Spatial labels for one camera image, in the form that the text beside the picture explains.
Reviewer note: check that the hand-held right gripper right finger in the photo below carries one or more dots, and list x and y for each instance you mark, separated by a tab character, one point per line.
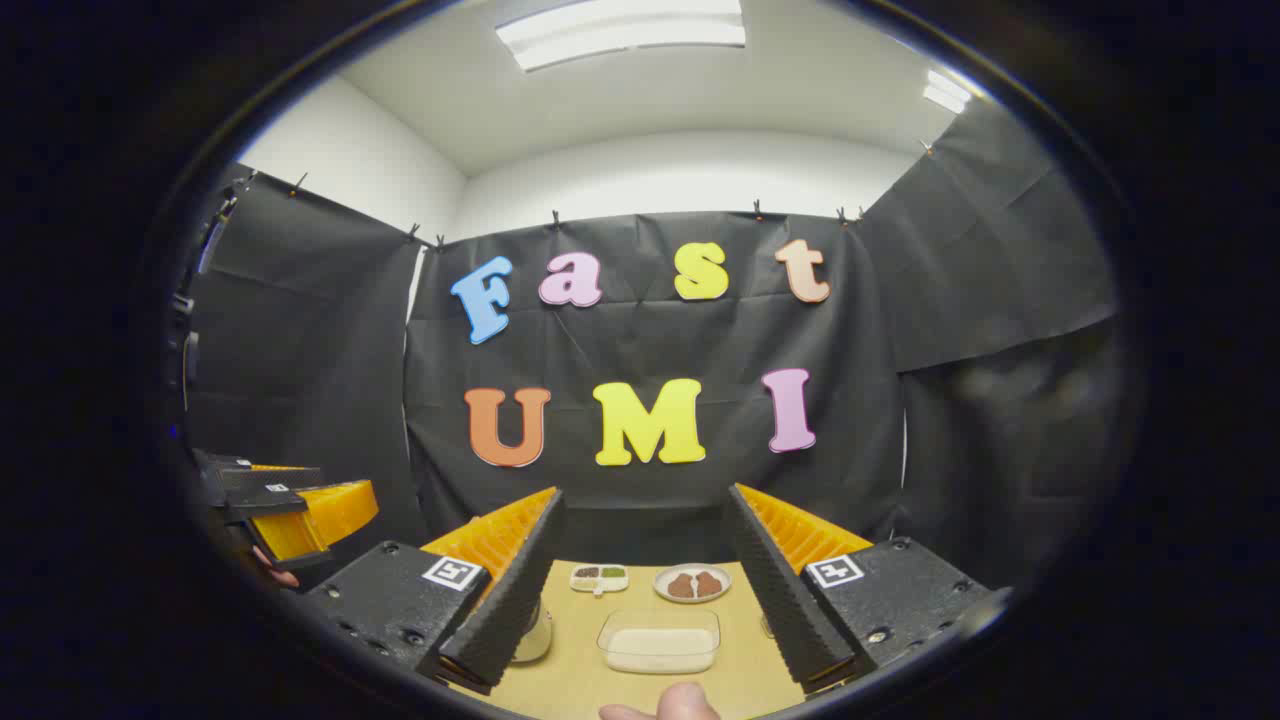
780	600

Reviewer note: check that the round white plate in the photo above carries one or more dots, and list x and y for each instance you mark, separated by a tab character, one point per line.
692	583

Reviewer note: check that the small ceiling light panel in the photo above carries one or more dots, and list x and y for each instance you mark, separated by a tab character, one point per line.
946	92

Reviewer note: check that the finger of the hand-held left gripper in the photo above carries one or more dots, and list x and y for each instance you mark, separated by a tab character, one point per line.
320	515
265	478

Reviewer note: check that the long ceiling light panel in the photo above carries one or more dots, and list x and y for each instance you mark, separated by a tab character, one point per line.
620	30

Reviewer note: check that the black backdrop cloth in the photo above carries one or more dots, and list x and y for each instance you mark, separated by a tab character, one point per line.
650	350

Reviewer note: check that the white divided bean dish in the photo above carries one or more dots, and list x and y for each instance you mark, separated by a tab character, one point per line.
599	576

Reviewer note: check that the clear plastic rice container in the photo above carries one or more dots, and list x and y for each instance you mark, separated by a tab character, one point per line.
660	640

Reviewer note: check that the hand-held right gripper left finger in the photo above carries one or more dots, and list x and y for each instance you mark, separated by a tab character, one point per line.
510	610

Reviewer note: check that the brown meat piece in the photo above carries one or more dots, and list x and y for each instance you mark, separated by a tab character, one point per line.
681	587
708	584

